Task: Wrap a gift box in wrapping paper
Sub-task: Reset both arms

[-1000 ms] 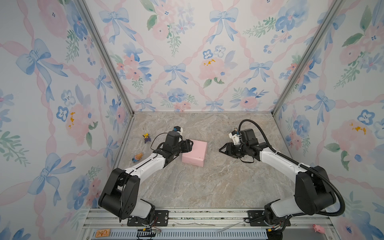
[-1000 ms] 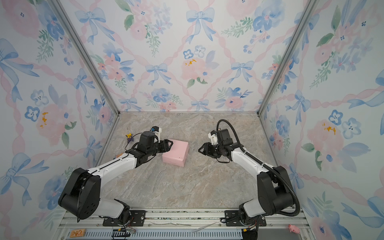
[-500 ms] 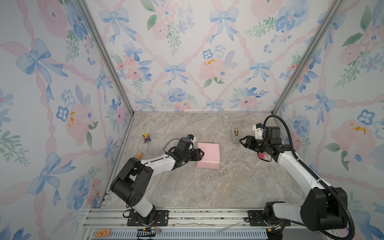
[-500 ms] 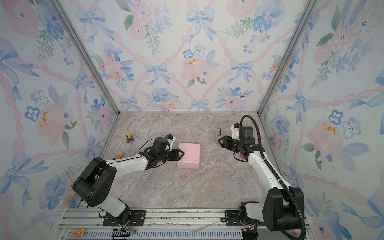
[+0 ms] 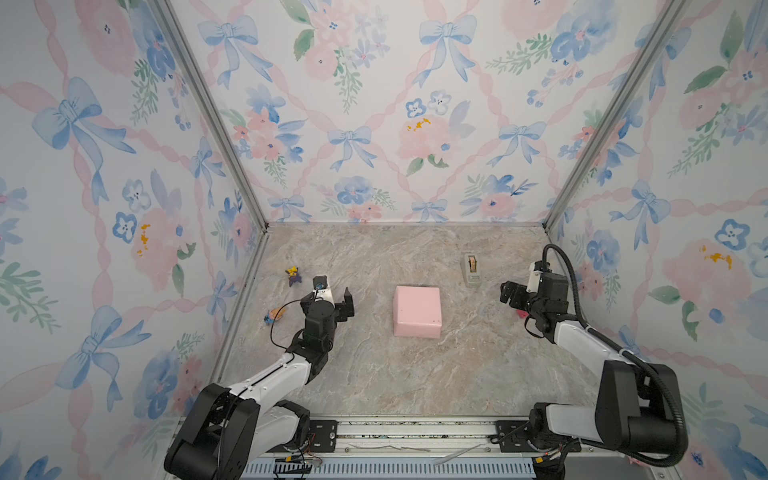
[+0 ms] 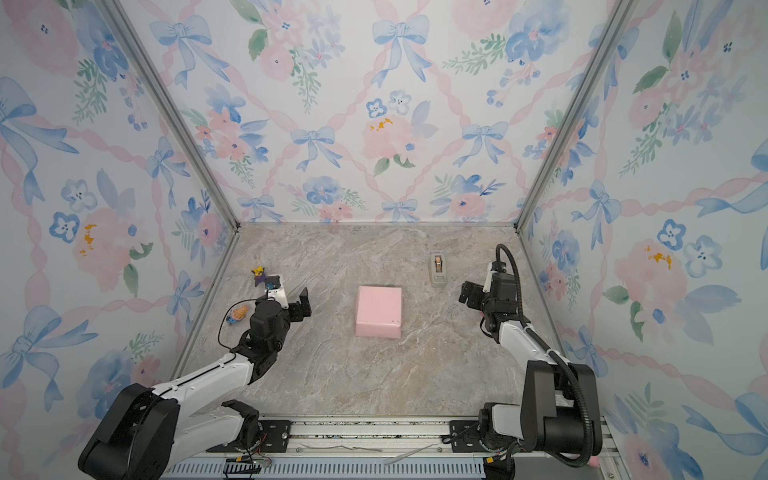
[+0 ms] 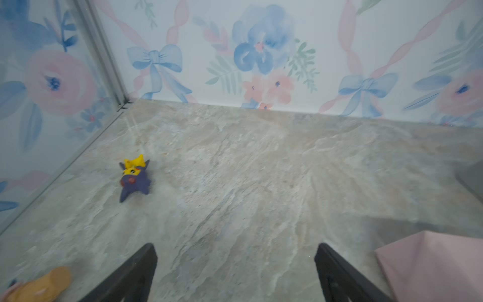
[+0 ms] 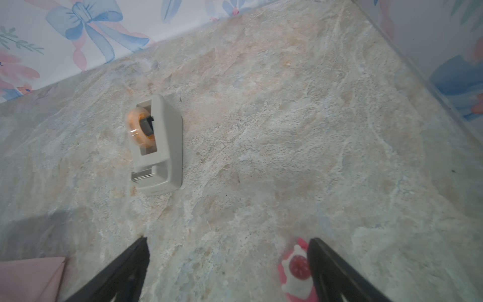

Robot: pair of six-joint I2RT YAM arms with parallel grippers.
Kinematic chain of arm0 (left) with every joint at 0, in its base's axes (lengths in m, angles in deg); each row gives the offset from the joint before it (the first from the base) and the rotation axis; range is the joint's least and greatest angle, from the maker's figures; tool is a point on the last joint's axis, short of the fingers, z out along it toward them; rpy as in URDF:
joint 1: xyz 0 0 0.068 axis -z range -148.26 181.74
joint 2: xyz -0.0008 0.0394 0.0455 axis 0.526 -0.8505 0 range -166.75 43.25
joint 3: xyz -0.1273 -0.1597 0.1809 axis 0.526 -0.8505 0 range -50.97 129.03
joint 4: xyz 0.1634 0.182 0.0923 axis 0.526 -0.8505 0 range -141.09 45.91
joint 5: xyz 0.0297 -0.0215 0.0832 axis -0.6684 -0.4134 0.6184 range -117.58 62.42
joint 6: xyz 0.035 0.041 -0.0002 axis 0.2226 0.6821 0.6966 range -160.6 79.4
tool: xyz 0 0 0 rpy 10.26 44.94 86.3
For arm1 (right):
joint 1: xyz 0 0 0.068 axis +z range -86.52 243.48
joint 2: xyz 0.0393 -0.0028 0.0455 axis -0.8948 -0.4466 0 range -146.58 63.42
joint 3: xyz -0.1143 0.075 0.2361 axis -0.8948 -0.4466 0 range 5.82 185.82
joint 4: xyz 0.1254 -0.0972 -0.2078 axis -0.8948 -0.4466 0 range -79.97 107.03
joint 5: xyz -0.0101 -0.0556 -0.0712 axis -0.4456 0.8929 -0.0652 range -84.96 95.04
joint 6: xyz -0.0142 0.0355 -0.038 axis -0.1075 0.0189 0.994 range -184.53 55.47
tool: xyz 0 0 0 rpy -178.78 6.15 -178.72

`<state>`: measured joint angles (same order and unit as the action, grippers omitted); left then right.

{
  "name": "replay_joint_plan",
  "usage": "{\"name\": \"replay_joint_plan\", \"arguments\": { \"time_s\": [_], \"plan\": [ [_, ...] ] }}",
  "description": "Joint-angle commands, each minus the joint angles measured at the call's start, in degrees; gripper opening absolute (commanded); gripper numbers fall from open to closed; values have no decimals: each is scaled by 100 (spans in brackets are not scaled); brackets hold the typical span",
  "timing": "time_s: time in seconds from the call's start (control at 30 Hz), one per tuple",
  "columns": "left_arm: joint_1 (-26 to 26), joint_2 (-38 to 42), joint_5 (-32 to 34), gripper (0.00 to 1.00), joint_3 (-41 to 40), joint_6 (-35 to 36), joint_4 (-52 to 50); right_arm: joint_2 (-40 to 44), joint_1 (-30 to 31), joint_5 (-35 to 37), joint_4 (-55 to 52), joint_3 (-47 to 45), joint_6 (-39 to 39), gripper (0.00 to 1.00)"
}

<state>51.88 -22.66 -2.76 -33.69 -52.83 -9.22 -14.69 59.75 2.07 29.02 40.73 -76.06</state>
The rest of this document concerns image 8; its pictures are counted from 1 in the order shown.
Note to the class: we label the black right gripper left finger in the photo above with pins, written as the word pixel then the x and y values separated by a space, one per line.
pixel 122 279

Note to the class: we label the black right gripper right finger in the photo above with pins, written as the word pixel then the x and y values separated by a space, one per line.
pixel 336 280

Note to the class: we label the small red pink toy figure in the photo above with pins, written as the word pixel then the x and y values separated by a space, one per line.
pixel 295 274

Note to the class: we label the tape dispenser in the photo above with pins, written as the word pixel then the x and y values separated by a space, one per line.
pixel 155 129

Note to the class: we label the purple pink wrapping paper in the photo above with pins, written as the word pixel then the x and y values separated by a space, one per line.
pixel 32 279

